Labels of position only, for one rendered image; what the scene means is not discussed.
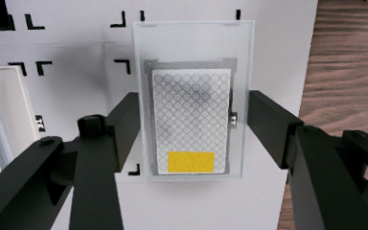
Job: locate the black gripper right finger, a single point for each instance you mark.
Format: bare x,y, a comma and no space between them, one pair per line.
324,195

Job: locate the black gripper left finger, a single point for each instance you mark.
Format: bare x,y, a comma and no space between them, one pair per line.
100,150

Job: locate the grey deck plate with rectangular bays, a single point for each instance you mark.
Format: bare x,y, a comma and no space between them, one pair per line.
282,41

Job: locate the clear plastic plate lid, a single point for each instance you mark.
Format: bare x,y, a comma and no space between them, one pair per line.
194,83

